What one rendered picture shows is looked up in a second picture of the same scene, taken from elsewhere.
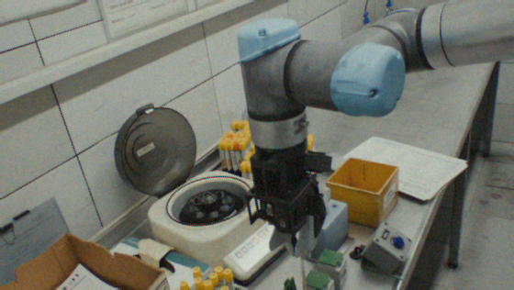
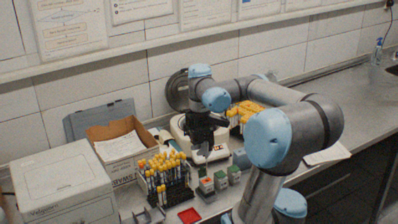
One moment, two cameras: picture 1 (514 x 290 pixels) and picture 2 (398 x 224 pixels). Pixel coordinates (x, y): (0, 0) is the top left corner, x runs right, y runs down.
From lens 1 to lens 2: 0.78 m
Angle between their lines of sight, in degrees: 21
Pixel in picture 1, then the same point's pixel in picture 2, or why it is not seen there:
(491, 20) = (259, 94)
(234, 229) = not seen: hidden behind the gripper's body
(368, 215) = not seen: hidden behind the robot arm
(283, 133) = (196, 106)
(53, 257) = (125, 122)
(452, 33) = (252, 93)
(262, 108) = (191, 95)
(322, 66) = (202, 89)
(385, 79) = (216, 101)
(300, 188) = (202, 129)
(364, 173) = not seen: hidden behind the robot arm
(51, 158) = (137, 80)
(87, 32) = (170, 27)
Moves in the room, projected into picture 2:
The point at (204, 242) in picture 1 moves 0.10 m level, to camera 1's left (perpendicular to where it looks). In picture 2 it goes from (184, 140) to (163, 135)
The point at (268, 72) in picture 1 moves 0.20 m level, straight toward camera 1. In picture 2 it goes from (192, 84) to (158, 114)
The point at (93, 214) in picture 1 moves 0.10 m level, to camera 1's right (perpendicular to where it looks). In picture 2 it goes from (149, 110) to (167, 114)
